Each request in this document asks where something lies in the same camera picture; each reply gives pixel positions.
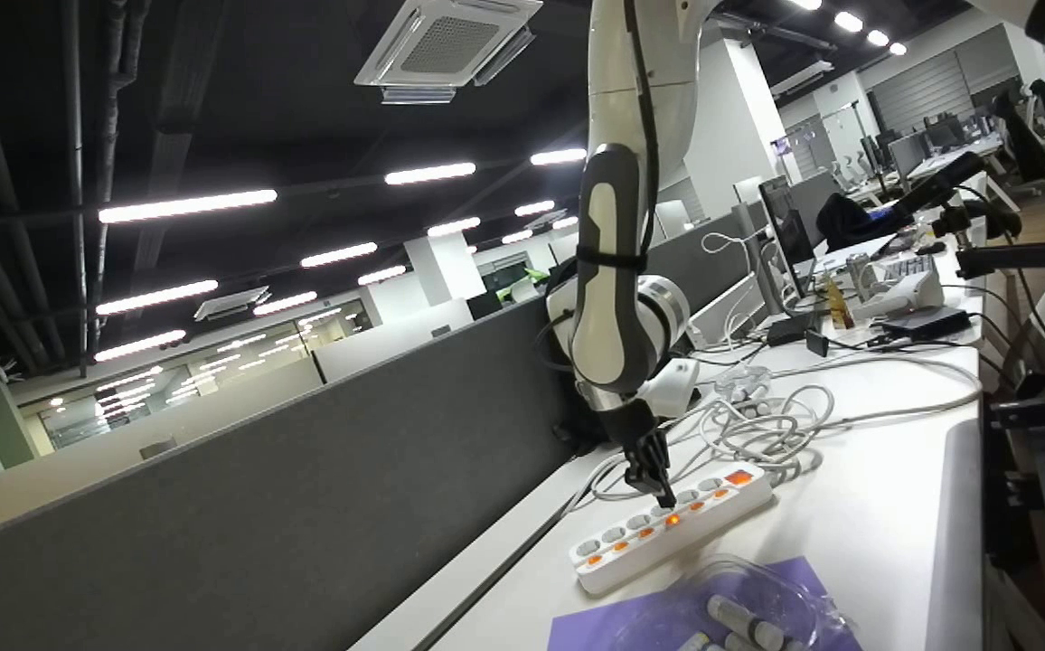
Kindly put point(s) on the white power strip orange switches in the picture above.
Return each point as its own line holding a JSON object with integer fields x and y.
{"x": 650, "y": 537}

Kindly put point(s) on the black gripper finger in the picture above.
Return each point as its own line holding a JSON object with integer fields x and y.
{"x": 637, "y": 479}
{"x": 663, "y": 491}

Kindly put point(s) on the clear plastic bag of markers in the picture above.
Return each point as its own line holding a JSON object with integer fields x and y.
{"x": 743, "y": 610}

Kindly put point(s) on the black backpack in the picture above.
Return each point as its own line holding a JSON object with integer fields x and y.
{"x": 568, "y": 362}

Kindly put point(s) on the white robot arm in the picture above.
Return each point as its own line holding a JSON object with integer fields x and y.
{"x": 616, "y": 321}

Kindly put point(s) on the white cylindrical device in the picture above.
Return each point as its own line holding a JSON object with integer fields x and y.
{"x": 894, "y": 283}

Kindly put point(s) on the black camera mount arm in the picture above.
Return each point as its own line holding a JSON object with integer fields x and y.
{"x": 974, "y": 223}

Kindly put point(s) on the ceiling air conditioner unit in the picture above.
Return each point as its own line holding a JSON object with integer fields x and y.
{"x": 436, "y": 47}

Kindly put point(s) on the grey desk partition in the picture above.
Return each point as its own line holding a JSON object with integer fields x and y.
{"x": 304, "y": 524}

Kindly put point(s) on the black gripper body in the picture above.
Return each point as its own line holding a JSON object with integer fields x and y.
{"x": 637, "y": 435}

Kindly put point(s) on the computer monitor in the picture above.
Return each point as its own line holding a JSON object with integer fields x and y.
{"x": 782, "y": 264}

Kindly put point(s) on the purple mat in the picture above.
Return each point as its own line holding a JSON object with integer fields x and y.
{"x": 608, "y": 627}

